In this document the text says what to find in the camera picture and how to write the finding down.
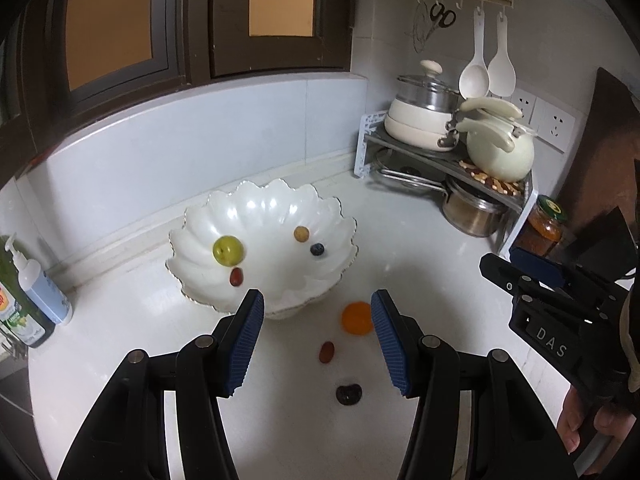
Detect cream ceramic pot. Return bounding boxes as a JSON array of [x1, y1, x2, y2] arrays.
[[452, 97, 536, 182]]

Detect stainless steel pot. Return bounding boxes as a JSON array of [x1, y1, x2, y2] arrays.
[[442, 180, 511, 237]]

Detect green grape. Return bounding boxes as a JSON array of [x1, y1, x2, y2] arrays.
[[212, 235, 246, 267]]

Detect brown wooden window frame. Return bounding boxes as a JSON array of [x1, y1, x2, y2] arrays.
[[0, 0, 357, 181]]

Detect white soup ladle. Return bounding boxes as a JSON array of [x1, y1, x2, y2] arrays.
[[459, 7, 490, 100]]

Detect jar of red sauce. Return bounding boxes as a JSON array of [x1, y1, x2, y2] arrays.
[[515, 195, 568, 258]]

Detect cream stacked pans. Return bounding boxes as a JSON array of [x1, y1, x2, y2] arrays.
[[384, 97, 458, 152]]

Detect white wall outlet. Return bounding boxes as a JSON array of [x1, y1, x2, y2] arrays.
[[530, 97, 576, 153], [510, 87, 537, 120]]

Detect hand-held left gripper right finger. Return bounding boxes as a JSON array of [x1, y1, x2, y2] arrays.
[[370, 288, 583, 480]]

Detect black scissors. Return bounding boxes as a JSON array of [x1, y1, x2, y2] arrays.
[[425, 2, 457, 43]]

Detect steel pot with glass lid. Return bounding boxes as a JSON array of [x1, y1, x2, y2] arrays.
[[397, 60, 461, 112]]

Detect orange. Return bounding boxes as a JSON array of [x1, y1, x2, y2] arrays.
[[341, 301, 375, 336]]

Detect large brown cutting board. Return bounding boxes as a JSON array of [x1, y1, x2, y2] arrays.
[[555, 66, 640, 236]]

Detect white scalloped bowl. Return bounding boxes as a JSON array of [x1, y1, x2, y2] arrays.
[[166, 178, 360, 319]]

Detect green dish soap bottle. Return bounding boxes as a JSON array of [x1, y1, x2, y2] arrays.
[[0, 247, 56, 348]]

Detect white rice paddle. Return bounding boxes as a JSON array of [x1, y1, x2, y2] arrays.
[[487, 12, 517, 97]]

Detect white pump bottle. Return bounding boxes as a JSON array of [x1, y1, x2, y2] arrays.
[[2, 235, 74, 326]]

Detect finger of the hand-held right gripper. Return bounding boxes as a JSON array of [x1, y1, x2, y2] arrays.
[[510, 246, 621, 292], [479, 253, 606, 318]]

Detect wooden bead trivet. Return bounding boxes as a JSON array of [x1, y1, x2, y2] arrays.
[[459, 158, 528, 195]]

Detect person's right hand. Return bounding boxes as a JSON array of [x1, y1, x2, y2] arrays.
[[556, 389, 633, 478]]

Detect white and grey shelf rack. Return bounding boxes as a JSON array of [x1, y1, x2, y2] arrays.
[[357, 112, 540, 261]]

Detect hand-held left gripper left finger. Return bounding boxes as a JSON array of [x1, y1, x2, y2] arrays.
[[57, 288, 266, 480]]

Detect metal pan lid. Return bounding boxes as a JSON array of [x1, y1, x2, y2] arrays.
[[376, 149, 446, 193]]

